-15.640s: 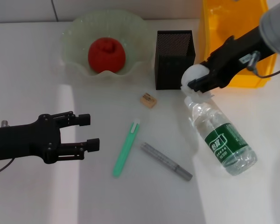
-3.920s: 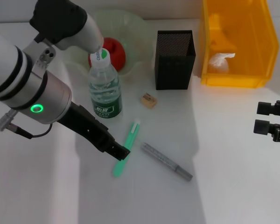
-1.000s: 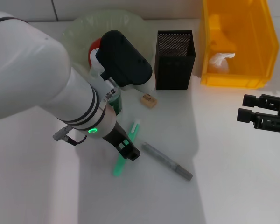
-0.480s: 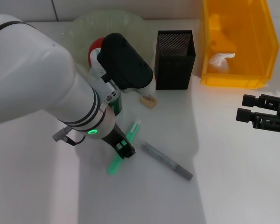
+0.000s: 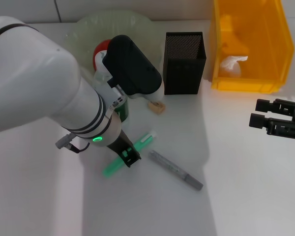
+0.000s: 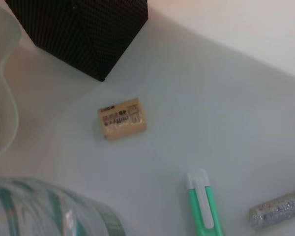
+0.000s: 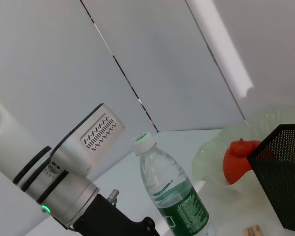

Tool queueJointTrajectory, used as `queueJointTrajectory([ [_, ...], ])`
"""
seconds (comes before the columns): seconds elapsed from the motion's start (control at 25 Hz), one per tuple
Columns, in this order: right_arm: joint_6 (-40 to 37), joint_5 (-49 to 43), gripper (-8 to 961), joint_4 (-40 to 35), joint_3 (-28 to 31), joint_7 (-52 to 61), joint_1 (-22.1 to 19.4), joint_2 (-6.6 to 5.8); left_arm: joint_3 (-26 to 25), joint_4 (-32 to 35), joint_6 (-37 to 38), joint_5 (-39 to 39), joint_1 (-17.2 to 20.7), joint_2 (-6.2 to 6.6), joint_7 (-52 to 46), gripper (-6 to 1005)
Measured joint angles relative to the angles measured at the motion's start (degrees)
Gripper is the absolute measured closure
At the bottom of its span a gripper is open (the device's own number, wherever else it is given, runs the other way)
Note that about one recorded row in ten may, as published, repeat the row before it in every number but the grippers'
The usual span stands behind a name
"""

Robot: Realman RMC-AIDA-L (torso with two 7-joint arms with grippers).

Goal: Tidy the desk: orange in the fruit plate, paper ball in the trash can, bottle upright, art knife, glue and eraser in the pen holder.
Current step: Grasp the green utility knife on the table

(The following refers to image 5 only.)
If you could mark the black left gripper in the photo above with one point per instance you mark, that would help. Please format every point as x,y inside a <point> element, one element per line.
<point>120,142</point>

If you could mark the green pen with white clip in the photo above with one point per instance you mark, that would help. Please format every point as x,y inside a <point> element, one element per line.
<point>113,168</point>

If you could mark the clear water bottle green label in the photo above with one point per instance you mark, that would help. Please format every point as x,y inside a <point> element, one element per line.
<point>121,110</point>

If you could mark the white paper ball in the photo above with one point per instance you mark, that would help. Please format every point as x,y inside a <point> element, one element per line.
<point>229,66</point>

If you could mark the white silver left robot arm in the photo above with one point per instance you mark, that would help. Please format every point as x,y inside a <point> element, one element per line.
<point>39,86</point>

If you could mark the grey marker pen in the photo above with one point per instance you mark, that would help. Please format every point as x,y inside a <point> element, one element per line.
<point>174,169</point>

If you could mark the black mesh pen holder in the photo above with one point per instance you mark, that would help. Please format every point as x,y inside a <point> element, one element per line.
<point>184,73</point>

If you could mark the red round fruit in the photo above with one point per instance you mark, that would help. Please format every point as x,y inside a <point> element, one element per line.
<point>99,49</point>

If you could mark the pale green glass fruit plate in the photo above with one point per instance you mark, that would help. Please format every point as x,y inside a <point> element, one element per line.
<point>96,27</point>

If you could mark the small wooden pencil sharpener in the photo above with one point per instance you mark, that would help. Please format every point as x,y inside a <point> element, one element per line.
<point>157,108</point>

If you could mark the yellow plastic storage bin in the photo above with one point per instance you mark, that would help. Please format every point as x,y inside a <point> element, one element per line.
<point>255,29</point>

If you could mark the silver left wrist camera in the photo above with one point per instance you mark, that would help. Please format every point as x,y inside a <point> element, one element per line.
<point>118,100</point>

